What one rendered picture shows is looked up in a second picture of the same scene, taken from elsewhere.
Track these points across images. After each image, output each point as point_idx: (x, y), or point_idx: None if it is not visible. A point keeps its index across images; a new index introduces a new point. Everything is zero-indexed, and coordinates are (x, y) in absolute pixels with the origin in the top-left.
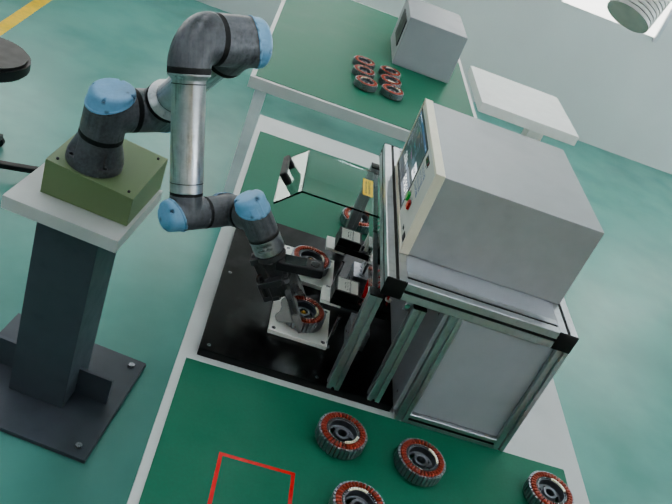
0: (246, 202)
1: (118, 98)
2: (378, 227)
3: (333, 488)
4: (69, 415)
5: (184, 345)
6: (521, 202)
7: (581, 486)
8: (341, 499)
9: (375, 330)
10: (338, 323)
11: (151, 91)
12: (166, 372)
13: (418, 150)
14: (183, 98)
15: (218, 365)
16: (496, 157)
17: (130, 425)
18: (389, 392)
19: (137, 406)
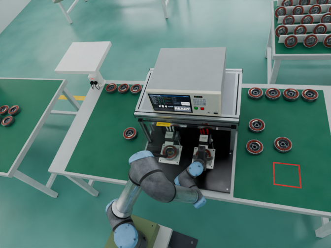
0: (200, 170)
1: (132, 232)
2: (129, 126)
3: (274, 151)
4: (178, 247)
5: (226, 198)
6: (221, 69)
7: (245, 84)
8: (284, 148)
9: (198, 133)
10: (198, 144)
11: (122, 215)
12: (150, 213)
13: (176, 100)
14: (179, 194)
15: (232, 186)
16: (186, 72)
17: (178, 225)
18: (228, 131)
19: (169, 223)
